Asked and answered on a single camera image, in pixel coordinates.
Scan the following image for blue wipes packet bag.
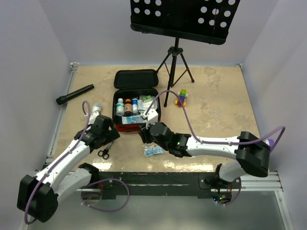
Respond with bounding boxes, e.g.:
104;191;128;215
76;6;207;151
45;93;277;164
142;145;164;157

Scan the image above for black handled scissors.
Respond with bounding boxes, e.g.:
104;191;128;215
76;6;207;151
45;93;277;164
97;141;114;160

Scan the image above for blue medical pouch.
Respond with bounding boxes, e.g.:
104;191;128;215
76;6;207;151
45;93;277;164
121;115;146;125

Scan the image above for white green medicine bottle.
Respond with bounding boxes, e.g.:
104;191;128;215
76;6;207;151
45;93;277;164
116;98;124;116

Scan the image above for white gauze plastic bag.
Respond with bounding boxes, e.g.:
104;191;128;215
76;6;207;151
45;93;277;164
138;100;158;113

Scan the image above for brown medicine bottle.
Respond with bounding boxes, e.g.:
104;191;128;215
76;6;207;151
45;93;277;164
124;98;132;115

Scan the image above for white blue medicine bottle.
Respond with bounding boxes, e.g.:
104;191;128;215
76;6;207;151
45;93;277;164
132;98;139;114

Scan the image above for red black medicine kit case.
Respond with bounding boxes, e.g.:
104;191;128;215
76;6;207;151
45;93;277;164
112;69;159;132

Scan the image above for green pill blister pack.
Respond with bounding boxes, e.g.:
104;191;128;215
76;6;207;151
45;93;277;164
140;95;153;103

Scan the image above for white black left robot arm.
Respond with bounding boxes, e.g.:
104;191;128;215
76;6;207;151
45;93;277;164
17;115;120;222

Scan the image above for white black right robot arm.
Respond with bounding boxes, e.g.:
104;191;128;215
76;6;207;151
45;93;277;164
139;123;271;188

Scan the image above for colourful toy block car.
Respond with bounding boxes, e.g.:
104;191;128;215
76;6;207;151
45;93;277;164
175;89;188;107

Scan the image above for black flashlight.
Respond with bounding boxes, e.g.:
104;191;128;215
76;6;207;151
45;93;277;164
56;84;94;105

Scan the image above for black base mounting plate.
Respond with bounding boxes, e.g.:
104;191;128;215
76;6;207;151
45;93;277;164
71;171;242;200

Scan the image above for purple white device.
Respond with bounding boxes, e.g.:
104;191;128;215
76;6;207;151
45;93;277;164
265;138;275;150

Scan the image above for black music stand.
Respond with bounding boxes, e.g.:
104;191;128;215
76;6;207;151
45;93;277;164
129;0;241;108

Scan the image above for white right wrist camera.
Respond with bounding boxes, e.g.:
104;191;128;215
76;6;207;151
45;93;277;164
141;109;158;126

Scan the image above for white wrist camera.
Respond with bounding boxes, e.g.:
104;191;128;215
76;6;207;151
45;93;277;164
89;103;102;125
141;109;158;126

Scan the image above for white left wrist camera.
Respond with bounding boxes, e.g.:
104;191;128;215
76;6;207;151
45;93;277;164
89;103;102;125

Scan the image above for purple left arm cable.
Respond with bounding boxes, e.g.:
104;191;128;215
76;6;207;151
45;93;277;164
24;100;131;225

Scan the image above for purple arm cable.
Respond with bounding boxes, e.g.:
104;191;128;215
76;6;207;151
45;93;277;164
24;100;131;225
143;90;286;207

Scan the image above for aluminium frame rail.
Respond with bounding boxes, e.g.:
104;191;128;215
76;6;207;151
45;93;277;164
43;63;79;169

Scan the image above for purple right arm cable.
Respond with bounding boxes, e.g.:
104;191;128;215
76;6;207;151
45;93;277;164
143;90;286;207

